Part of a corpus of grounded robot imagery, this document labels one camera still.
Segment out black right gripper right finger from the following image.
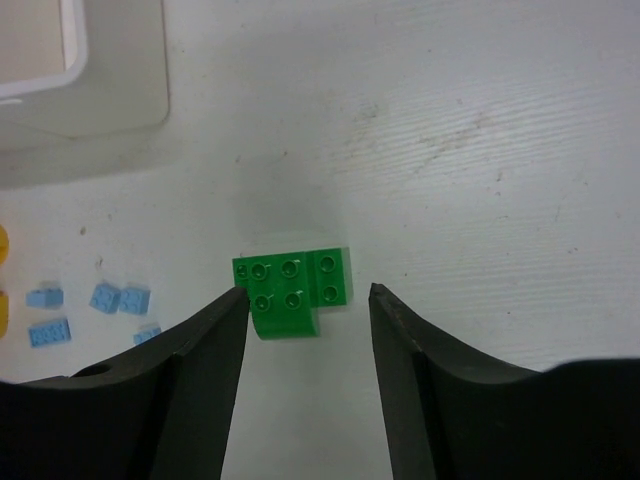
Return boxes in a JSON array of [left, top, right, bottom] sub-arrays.
[[369, 284, 639, 479]]

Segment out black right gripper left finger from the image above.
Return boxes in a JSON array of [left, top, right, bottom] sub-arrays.
[[1, 287, 249, 479]]

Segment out green lego brick stack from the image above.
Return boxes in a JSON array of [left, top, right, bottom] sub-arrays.
[[232, 247, 353, 340]]

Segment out light blue lego brick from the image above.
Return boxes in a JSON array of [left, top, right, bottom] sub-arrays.
[[25, 288, 64, 309], [89, 283, 121, 314], [28, 318, 72, 348], [133, 324, 162, 345], [119, 287, 151, 316]]

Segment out yellow bee lego figure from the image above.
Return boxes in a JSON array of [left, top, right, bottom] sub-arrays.
[[0, 225, 10, 338]]

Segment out white divided plastic container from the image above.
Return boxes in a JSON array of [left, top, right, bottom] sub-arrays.
[[1, 1, 169, 149]]

